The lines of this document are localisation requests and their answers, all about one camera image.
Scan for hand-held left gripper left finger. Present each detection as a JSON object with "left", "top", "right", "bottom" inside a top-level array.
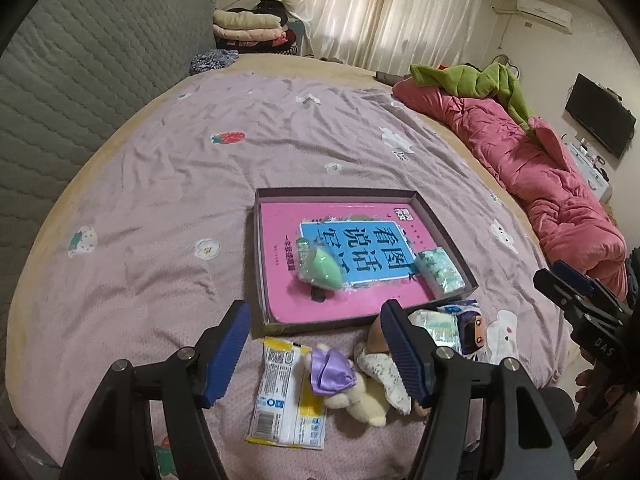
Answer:
[{"left": 60, "top": 300, "right": 252, "bottom": 480}]

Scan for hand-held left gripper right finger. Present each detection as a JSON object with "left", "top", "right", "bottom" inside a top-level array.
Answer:
[{"left": 380, "top": 299, "right": 581, "bottom": 480}]

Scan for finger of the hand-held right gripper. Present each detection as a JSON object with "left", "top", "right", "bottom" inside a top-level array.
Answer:
[
  {"left": 533, "top": 269, "right": 623, "bottom": 346},
  {"left": 551, "top": 260, "right": 626, "bottom": 311}
]

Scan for peach makeup sponge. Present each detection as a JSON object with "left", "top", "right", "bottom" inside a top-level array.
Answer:
[{"left": 367, "top": 317, "right": 391, "bottom": 356}]

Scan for green tissue pack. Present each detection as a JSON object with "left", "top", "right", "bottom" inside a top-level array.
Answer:
[
  {"left": 407, "top": 309, "right": 463, "bottom": 356},
  {"left": 416, "top": 249, "right": 467, "bottom": 297}
]

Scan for yellow white wipes packet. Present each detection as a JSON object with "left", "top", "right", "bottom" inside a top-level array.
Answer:
[{"left": 245, "top": 336, "right": 327, "bottom": 450}]

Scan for cream plush doll floral dress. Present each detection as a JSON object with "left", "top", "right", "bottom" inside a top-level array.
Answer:
[{"left": 300, "top": 342, "right": 431, "bottom": 428}]

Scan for cartoon print tissue pack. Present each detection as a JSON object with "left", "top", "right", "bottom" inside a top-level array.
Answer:
[{"left": 437, "top": 299, "right": 493, "bottom": 361}]

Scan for shallow dark cardboard box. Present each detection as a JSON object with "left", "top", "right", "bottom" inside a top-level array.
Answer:
[{"left": 251, "top": 187, "right": 480, "bottom": 338}]

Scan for person's right hand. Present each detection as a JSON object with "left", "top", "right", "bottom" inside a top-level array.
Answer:
[{"left": 574, "top": 367, "right": 598, "bottom": 401}]

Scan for white cabinet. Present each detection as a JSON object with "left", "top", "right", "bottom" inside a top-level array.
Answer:
[{"left": 565, "top": 137, "right": 613, "bottom": 203}]

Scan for pink quilt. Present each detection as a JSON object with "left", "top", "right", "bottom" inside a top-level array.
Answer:
[{"left": 392, "top": 77, "right": 628, "bottom": 301}]

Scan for green makeup sponge packet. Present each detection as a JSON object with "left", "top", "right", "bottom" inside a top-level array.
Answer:
[{"left": 295, "top": 237, "right": 351, "bottom": 303}]

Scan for pink and blue book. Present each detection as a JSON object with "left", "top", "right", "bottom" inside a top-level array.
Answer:
[{"left": 260, "top": 201, "right": 441, "bottom": 323}]

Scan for green fleece blanket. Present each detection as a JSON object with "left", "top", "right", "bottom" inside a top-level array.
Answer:
[{"left": 410, "top": 61, "right": 533, "bottom": 133}]

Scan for white air conditioner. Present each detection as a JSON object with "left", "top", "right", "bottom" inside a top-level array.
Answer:
[{"left": 515, "top": 0, "right": 573, "bottom": 28}]

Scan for blue floral cloth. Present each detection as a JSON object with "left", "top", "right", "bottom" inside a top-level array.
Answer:
[{"left": 189, "top": 49, "right": 240, "bottom": 77}]

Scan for stack of folded clothes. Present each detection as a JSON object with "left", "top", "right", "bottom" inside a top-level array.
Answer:
[{"left": 235, "top": 0, "right": 301, "bottom": 57}]

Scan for pink folded blanket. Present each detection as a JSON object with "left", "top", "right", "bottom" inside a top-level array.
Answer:
[{"left": 215, "top": 25, "right": 288, "bottom": 43}]

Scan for white striped curtains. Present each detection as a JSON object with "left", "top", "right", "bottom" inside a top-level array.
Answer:
[{"left": 285, "top": 0, "right": 493, "bottom": 78}]

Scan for grey quilted headboard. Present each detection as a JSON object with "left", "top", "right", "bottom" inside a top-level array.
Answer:
[{"left": 0, "top": 0, "right": 221, "bottom": 351}]

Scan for beige folded blanket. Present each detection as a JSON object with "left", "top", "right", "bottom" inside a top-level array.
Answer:
[{"left": 213, "top": 8, "right": 283, "bottom": 31}]

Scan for black wall television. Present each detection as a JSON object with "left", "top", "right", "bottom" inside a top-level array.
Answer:
[{"left": 565, "top": 73, "right": 637, "bottom": 160}]

